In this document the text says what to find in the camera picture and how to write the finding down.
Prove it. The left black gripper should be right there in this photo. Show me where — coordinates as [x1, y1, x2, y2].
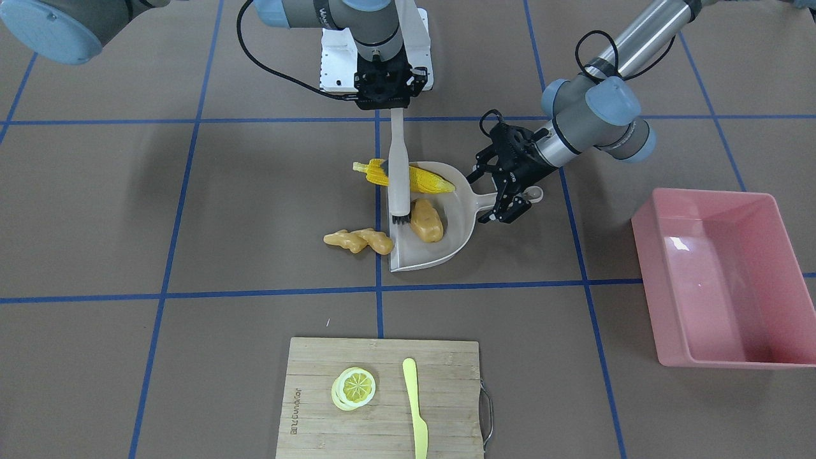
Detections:
[465, 124, 558, 224]

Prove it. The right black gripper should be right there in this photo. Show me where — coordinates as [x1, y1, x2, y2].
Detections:
[354, 54, 426, 110]

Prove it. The beige dustpan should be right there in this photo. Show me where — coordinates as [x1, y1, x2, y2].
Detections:
[388, 161, 544, 273]

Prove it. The toy potato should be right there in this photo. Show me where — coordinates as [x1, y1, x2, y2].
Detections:
[410, 198, 445, 244]

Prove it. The yellow toy corn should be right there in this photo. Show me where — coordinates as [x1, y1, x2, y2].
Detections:
[353, 159, 456, 194]

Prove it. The white hand brush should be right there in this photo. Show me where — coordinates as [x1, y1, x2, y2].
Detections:
[387, 108, 411, 226]

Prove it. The toy ginger root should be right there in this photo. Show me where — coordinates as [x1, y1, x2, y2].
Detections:
[323, 228, 395, 255]

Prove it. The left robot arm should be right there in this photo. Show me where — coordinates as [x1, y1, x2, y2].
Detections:
[467, 1, 708, 223]

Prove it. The pink plastic bin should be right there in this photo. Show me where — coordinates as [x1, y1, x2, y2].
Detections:
[630, 188, 815, 370]

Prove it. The bamboo cutting board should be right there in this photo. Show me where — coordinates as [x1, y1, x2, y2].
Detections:
[275, 337, 486, 458]

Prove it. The yellow lemon slice toy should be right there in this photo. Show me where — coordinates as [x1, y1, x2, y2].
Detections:
[330, 368, 376, 411]

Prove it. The yellow plastic knife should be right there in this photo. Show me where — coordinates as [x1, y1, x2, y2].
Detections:
[402, 358, 429, 458]

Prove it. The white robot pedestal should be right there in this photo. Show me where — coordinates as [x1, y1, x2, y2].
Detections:
[319, 0, 435, 95]

